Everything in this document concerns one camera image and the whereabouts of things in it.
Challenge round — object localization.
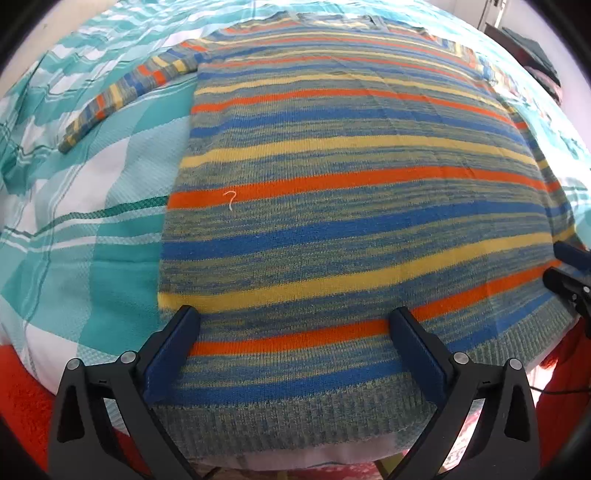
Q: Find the striped knit sweater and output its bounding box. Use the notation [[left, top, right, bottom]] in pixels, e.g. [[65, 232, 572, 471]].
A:
[[59, 13, 575, 459]]

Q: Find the dark clothes pile on chair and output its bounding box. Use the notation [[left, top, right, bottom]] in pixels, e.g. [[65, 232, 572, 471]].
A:
[[484, 24, 563, 105]]

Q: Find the red fuzzy blanket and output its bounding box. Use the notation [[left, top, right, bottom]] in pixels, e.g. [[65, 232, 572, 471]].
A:
[[1, 345, 55, 472]]

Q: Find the teal plaid bedspread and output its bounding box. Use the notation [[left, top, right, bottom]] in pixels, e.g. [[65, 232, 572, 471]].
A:
[[0, 0, 591, 471]]

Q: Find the black cable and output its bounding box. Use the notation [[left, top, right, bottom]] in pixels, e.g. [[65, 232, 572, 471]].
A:
[[528, 384, 591, 397]]

